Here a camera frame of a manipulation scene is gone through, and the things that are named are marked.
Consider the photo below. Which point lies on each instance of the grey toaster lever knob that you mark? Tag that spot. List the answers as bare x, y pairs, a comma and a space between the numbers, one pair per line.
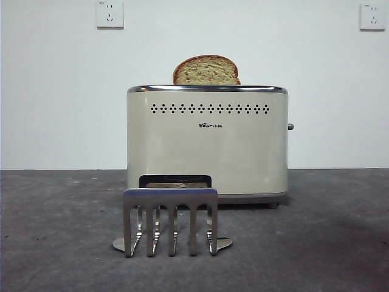
291, 126

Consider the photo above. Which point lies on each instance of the brown bread slice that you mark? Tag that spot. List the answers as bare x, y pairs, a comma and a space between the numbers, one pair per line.
206, 73

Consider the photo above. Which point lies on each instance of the white wall socket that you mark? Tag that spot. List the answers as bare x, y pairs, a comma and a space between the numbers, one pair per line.
110, 15
372, 17

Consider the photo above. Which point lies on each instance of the cream two-slot toaster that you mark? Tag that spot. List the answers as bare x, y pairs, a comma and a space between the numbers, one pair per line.
206, 152

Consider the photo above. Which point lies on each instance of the silver metal toast rack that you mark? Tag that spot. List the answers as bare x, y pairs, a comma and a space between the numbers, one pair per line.
170, 199

